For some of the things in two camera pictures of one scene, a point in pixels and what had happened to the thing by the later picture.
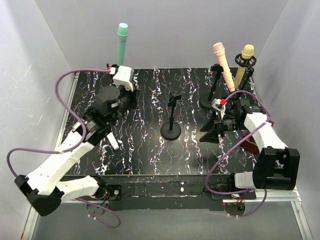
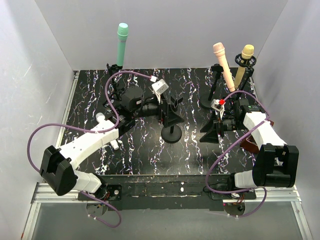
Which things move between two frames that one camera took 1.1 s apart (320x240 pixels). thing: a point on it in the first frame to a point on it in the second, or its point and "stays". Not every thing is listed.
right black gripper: x=220 y=125 stays
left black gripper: x=135 y=93 to x=164 y=112
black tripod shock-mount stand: x=248 y=63 stays
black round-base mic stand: x=208 y=102 stays
